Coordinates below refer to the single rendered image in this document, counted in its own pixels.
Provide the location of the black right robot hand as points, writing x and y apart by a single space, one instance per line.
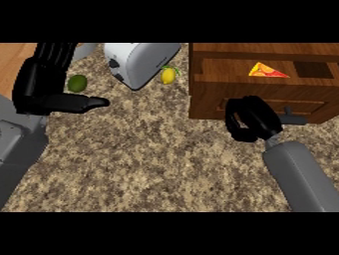
258 119

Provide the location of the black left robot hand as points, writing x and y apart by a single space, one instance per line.
40 86

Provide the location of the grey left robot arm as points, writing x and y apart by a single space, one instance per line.
5 149

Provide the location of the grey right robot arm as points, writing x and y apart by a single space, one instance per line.
302 176

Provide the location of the brown wooden drawer front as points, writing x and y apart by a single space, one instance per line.
206 99

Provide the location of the green lime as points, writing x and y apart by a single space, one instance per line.
77 83

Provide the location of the pizza slice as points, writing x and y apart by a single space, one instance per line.
265 71

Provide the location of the brown wooden cabinet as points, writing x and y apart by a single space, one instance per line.
275 51

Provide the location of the white and grey toaster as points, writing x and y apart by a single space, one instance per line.
141 63

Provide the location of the yellow lemon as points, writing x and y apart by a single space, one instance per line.
167 76

